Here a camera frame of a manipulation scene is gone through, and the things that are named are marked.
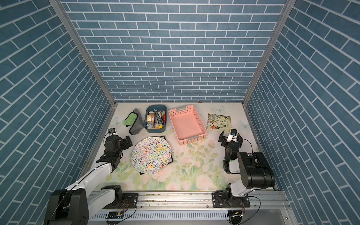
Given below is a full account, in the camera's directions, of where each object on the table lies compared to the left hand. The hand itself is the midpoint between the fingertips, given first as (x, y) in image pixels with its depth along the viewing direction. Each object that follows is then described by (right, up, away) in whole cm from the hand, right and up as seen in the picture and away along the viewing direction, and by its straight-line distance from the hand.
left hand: (124, 137), depth 88 cm
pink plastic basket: (+40, +6, +20) cm, 45 cm away
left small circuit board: (+2, -38, -16) cm, 41 cm away
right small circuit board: (+64, -37, -17) cm, 76 cm away
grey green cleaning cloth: (+1, +10, +13) cm, 17 cm away
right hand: (+69, +2, +2) cm, 69 cm away
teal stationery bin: (+15, +11, +21) cm, 28 cm away
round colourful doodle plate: (+17, -11, +1) cm, 20 cm away
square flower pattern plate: (+12, -20, -7) cm, 24 cm away
